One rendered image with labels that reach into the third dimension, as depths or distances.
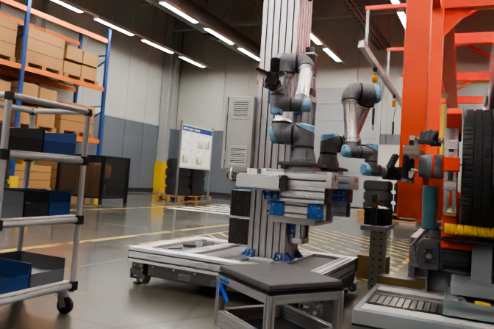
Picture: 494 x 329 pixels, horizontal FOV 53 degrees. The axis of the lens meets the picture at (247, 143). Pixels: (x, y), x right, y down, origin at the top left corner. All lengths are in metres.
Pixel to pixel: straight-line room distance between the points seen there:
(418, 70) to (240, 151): 1.32
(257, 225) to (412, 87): 1.38
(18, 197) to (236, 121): 1.41
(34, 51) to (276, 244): 10.56
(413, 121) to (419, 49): 0.49
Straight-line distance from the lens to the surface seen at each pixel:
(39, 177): 13.03
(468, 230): 2.90
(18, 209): 2.38
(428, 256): 3.24
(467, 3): 5.71
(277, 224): 3.07
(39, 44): 13.10
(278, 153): 3.07
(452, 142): 2.79
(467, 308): 2.80
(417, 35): 3.59
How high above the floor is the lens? 0.71
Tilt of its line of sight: 4 degrees up
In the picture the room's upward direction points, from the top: 4 degrees clockwise
